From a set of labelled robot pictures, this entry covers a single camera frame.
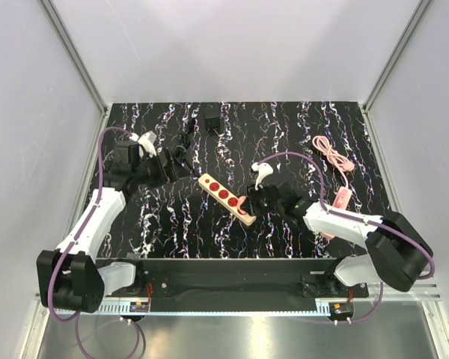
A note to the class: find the beige red power strip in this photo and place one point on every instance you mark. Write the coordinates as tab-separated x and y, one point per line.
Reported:
225	198

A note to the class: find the black cube adapter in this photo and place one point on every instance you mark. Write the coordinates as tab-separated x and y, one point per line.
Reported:
212	119

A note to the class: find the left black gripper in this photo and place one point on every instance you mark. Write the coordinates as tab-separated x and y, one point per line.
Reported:
174	169

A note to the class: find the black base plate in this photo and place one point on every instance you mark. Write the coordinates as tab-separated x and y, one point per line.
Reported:
244	285

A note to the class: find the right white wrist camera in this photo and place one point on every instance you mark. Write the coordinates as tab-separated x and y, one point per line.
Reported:
263	170

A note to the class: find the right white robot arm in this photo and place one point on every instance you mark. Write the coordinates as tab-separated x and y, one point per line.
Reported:
396	254

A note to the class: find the pink square plug adapter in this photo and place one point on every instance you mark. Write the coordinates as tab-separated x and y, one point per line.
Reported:
243	205

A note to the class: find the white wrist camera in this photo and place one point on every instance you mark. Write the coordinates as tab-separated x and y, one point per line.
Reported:
146	143
263	170

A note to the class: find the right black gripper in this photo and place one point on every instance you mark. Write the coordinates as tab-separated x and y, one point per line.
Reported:
251	204

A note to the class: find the pink power strip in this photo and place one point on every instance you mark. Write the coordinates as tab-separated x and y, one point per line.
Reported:
342	198

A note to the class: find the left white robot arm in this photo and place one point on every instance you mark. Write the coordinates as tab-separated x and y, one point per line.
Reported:
68	276

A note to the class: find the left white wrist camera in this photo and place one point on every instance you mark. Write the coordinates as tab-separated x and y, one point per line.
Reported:
146	143

